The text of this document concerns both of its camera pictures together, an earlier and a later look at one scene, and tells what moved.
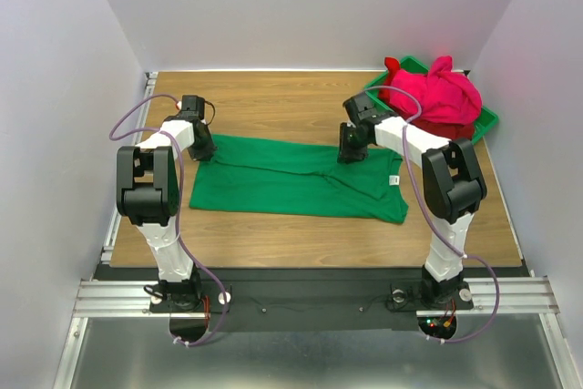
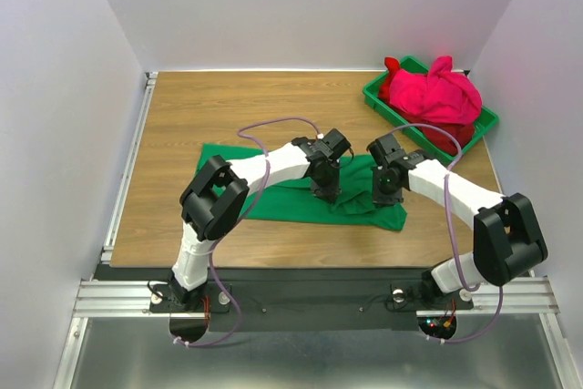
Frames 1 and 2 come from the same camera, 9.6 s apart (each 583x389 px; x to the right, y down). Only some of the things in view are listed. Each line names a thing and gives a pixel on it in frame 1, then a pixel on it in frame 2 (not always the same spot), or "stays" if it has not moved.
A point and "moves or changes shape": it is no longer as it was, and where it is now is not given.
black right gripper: [350, 151] -> [387, 197]
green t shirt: [299, 178] moves or changes shape
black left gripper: [206, 153] -> [329, 193]
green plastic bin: [408, 65] stays
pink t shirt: [445, 96] stays
